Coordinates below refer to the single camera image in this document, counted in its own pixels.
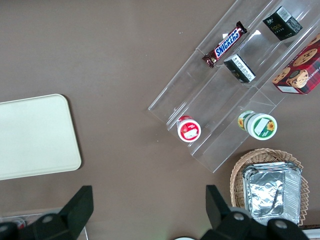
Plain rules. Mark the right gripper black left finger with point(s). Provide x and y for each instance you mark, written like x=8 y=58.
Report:
x=72 y=215

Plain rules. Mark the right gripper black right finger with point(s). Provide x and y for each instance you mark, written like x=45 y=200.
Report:
x=225 y=220

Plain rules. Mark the light wicker basket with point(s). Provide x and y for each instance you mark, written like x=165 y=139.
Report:
x=236 y=180

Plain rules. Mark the aluminium foil tray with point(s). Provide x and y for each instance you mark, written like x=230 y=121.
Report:
x=267 y=192

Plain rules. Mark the cream rectangular plastic tray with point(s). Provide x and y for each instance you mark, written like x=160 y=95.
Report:
x=35 y=137

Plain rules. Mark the white rectangular snack tray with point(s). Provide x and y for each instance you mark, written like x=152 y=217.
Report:
x=315 y=235

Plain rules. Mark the red cola bottle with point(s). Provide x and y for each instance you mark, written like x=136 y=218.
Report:
x=20 y=224

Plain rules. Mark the clear acrylic bottle rack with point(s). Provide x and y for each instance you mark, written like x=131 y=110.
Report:
x=7 y=217

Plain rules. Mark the jar with red lid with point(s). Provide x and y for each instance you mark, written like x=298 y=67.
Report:
x=189 y=130

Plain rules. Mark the jar with green sunflower lid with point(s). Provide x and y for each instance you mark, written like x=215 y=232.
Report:
x=262 y=126

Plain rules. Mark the clear acrylic stepped display stand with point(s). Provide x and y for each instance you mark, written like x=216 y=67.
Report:
x=200 y=100

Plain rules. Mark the black box with white label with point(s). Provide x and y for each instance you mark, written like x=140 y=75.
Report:
x=240 y=68

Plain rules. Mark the red plaid cookie box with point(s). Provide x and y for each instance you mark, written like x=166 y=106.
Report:
x=302 y=67

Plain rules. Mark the Snickers chocolate bar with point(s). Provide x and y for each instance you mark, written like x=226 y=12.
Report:
x=226 y=43

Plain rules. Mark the black box with Face print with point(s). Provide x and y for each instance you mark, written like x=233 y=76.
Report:
x=281 y=25

